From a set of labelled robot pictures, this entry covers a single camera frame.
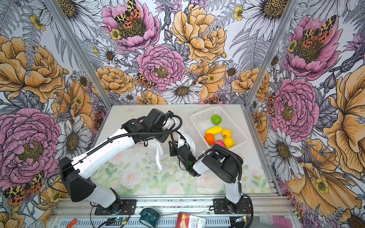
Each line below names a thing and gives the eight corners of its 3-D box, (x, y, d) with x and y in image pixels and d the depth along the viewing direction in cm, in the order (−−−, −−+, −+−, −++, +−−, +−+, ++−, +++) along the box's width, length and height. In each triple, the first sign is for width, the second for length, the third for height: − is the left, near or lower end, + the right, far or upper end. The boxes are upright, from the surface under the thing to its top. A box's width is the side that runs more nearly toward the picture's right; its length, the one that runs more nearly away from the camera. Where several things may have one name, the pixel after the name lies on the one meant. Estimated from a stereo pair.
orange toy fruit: (210, 146, 99) (211, 141, 94) (203, 140, 102) (204, 135, 97) (214, 142, 101) (216, 137, 96) (208, 136, 104) (209, 131, 99)
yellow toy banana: (207, 137, 103) (208, 134, 100) (204, 132, 105) (205, 129, 103) (221, 131, 106) (222, 129, 103) (219, 127, 108) (219, 125, 106)
